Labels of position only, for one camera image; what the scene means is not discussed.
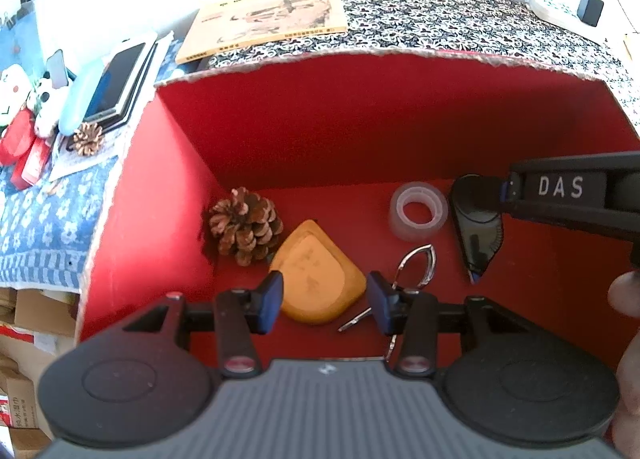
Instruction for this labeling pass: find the white power strip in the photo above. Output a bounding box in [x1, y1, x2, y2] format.
[528, 0, 576, 23]

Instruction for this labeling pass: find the cardboard box on floor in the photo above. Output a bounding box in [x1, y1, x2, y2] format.
[1, 288, 79, 458]

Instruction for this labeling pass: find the white panda plush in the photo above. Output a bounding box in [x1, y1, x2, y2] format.
[26, 72, 70, 139]

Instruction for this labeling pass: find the pinecone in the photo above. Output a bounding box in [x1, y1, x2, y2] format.
[70, 122, 104, 156]
[208, 187, 284, 267]

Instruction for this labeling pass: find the green frog plush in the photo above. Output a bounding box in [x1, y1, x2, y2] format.
[0, 63, 32, 127]

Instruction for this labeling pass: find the blue floral cloth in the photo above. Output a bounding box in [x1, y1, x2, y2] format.
[1, 136, 131, 293]

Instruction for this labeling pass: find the blue glasses case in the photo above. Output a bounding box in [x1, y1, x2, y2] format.
[58, 57, 115, 136]

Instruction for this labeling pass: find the clear tape roll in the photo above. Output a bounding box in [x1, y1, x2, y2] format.
[388, 182, 448, 242]

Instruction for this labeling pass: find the smartphone with white frame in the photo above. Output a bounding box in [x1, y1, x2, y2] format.
[84, 32, 157, 124]

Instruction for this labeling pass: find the orange wooden wedge block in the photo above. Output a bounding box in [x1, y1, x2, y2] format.
[270, 220, 366, 325]

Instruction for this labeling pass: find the metal nail clipper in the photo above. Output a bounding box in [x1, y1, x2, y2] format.
[337, 245, 437, 363]

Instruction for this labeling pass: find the yellow book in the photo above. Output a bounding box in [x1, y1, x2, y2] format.
[176, 0, 348, 63]

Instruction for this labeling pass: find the pinecone on blue cloth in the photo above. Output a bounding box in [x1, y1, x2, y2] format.
[70, 122, 104, 156]

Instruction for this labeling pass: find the black power adapter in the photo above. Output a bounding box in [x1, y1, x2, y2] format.
[577, 0, 603, 26]

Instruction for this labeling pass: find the floral patterned tablecloth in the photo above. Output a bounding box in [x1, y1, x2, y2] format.
[200, 0, 639, 126]

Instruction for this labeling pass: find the red cardboard box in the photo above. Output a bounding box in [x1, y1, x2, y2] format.
[77, 52, 639, 369]

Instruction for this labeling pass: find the person's right hand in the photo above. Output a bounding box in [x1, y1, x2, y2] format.
[608, 271, 640, 458]

